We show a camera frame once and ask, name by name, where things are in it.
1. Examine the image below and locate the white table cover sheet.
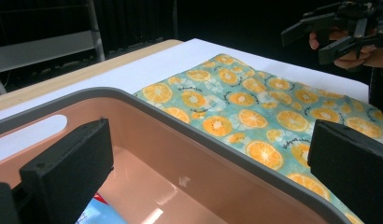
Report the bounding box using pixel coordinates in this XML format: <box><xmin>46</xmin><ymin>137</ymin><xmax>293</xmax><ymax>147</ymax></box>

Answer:
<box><xmin>0</xmin><ymin>37</ymin><xmax>371</xmax><ymax>164</ymax></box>

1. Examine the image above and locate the orange slice print cloth bag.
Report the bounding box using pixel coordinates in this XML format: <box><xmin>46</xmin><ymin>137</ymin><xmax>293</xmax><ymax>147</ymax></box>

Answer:
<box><xmin>134</xmin><ymin>53</ymin><xmax>383</xmax><ymax>224</ymax></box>

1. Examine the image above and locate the blue packet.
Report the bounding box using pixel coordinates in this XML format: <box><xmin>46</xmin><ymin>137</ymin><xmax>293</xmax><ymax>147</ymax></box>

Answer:
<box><xmin>76</xmin><ymin>192</ymin><xmax>128</xmax><ymax>224</ymax></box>

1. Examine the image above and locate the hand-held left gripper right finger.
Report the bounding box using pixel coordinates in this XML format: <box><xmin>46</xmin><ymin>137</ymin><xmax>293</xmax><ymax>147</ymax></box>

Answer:
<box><xmin>306</xmin><ymin>119</ymin><xmax>383</xmax><ymax>224</ymax></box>

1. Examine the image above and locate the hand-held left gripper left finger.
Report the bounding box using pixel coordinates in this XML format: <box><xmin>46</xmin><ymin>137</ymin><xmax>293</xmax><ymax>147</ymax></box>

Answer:
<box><xmin>19</xmin><ymin>118</ymin><xmax>115</xmax><ymax>224</ymax></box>

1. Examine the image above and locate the grey metal stand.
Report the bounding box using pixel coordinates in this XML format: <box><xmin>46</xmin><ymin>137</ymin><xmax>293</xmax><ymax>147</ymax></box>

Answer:
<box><xmin>0</xmin><ymin>0</ymin><xmax>106</xmax><ymax>96</ymax></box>

